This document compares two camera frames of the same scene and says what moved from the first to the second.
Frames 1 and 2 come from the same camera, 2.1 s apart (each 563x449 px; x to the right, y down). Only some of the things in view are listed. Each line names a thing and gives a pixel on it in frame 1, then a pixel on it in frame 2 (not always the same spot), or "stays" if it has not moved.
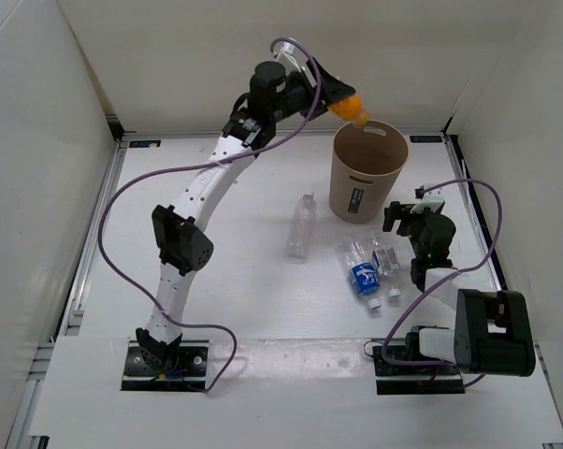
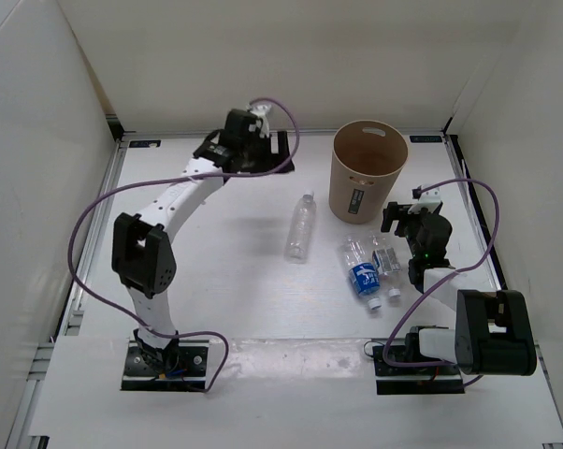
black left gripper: [330, 90] to [271, 161]
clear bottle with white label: [386, 262] stays
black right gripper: [397, 211] stays
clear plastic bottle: [301, 230] stays
